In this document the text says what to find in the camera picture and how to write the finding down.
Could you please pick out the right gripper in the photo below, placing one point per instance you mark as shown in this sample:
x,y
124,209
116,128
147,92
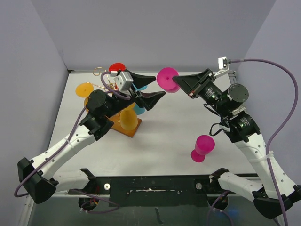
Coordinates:
x,y
191,84

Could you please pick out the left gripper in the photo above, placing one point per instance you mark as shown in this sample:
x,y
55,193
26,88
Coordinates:
x,y
146,100

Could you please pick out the pink wine glass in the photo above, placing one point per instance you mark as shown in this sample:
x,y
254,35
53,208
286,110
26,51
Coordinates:
x,y
165,79
203,146

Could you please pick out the orange wine glass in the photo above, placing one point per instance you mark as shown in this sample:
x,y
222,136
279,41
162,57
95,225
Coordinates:
x,y
128,118

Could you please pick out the red wine glass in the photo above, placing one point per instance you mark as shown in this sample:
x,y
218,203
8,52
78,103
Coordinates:
x,y
117,67

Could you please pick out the pink wine glass front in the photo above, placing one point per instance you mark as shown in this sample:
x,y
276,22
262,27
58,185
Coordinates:
x,y
203,146

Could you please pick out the yellow wine glass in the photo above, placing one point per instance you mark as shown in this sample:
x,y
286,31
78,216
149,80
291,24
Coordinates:
x,y
84,90

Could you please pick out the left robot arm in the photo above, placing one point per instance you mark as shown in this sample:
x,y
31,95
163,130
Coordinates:
x,y
38,175

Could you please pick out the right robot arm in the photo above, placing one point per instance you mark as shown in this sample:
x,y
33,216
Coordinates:
x,y
275,187

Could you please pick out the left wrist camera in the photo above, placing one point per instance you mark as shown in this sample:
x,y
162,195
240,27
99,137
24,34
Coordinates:
x,y
123,80

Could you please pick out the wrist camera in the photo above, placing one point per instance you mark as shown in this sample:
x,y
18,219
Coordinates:
x,y
223,65
123,80

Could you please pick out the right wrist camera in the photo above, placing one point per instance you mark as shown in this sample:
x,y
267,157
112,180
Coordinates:
x,y
223,65

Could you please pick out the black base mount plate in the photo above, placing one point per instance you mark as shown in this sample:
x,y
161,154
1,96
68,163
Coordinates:
x,y
152,191

